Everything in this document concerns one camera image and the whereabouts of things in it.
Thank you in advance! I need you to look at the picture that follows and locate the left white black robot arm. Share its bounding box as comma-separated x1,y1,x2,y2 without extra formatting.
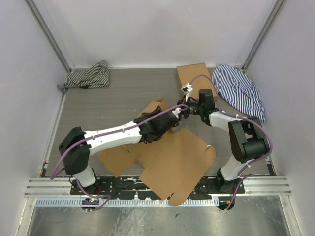
59,108,181,195

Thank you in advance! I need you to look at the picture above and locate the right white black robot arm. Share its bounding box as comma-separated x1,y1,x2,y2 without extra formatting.
177,97,271,194

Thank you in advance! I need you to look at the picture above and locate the folded brown cardboard box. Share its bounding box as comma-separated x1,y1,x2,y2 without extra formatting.
176,62,218,103

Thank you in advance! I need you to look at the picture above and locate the blue white striped cloth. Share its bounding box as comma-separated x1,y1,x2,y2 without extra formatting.
212,64,266,122

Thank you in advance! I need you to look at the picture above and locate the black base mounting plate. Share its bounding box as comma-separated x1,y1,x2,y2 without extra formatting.
70,175,246,200

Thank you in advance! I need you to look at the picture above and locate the grey striped cloth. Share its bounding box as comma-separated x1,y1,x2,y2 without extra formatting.
57,60,110,94

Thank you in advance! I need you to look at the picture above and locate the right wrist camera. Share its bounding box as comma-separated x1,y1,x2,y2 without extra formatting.
181,82,215,106

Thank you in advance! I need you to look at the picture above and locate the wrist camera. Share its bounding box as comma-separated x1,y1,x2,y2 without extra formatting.
172,107,182,119
181,82,215,106

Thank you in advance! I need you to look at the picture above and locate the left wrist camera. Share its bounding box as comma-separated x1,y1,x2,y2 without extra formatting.
172,107,182,119

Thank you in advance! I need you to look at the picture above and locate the aluminium rail frame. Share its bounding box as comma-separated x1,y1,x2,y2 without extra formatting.
25,176,292,197

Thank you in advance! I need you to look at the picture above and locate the perforated cable duct strip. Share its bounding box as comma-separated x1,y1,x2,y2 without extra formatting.
34,197,219,207

